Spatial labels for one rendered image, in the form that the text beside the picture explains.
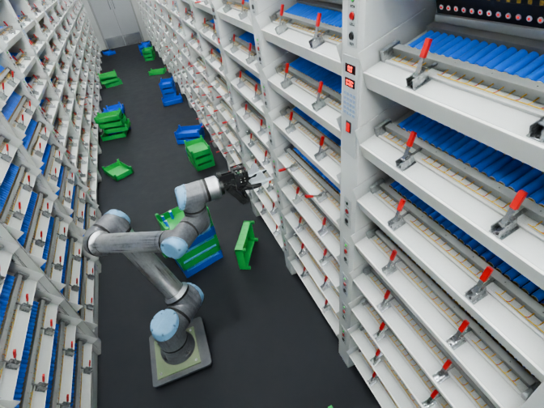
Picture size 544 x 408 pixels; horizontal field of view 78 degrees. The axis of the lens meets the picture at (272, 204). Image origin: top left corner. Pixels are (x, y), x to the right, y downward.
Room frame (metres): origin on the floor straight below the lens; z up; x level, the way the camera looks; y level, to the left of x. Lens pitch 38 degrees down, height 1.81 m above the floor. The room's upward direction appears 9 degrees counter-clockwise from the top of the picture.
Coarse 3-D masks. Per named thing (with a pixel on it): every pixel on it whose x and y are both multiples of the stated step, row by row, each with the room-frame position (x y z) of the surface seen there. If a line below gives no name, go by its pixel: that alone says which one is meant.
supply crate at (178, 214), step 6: (168, 210) 1.82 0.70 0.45; (174, 210) 1.83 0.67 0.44; (180, 210) 1.85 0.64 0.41; (156, 216) 1.75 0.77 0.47; (168, 216) 1.80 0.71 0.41; (174, 216) 1.81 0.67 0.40; (180, 216) 1.80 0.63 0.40; (210, 216) 1.75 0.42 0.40; (162, 222) 1.77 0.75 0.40; (168, 222) 1.76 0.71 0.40; (174, 222) 1.75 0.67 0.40; (168, 228) 1.61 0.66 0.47
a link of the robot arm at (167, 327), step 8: (160, 312) 1.09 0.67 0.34; (168, 312) 1.08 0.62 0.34; (176, 312) 1.09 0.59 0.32; (152, 320) 1.05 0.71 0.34; (160, 320) 1.05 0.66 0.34; (168, 320) 1.04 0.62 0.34; (176, 320) 1.03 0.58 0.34; (184, 320) 1.06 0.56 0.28; (152, 328) 1.01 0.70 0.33; (160, 328) 1.00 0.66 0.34; (168, 328) 0.99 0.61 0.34; (176, 328) 1.00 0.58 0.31; (184, 328) 1.03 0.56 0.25; (160, 336) 0.96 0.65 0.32; (168, 336) 0.97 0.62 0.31; (176, 336) 0.98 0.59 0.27; (184, 336) 1.02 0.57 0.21; (160, 344) 0.97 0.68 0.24; (168, 344) 0.96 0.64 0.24; (176, 344) 0.97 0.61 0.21
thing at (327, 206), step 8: (288, 144) 1.50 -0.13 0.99; (280, 152) 1.49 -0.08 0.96; (280, 160) 1.45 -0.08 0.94; (288, 160) 1.42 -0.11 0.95; (296, 176) 1.28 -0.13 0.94; (304, 176) 1.26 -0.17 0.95; (304, 184) 1.21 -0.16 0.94; (312, 184) 1.19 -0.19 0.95; (312, 192) 1.14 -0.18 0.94; (320, 192) 1.13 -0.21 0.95; (336, 192) 1.09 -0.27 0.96; (312, 200) 1.14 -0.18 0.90; (328, 200) 1.06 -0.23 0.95; (320, 208) 1.08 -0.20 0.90; (328, 208) 1.02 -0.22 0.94; (336, 208) 1.00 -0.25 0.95; (328, 216) 1.00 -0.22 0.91; (336, 216) 0.96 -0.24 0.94; (336, 224) 0.94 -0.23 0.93
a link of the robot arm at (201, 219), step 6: (204, 210) 1.03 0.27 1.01; (186, 216) 1.02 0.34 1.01; (192, 216) 1.01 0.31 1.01; (198, 216) 1.01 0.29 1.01; (204, 216) 1.03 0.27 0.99; (192, 222) 0.99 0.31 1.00; (198, 222) 1.00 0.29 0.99; (204, 222) 1.02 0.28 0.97; (198, 228) 0.98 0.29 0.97; (204, 228) 1.02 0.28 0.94; (198, 234) 0.98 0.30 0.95
